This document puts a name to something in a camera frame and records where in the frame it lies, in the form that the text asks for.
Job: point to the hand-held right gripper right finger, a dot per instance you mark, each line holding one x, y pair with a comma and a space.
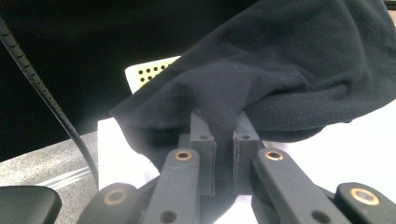
246, 149

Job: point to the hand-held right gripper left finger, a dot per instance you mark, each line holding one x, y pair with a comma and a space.
205, 155

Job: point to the black tank top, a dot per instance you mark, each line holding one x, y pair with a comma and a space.
264, 62

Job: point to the pale yellow plastic basket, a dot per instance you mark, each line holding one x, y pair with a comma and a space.
140, 74

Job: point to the white table sheet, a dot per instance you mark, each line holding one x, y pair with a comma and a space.
342, 155

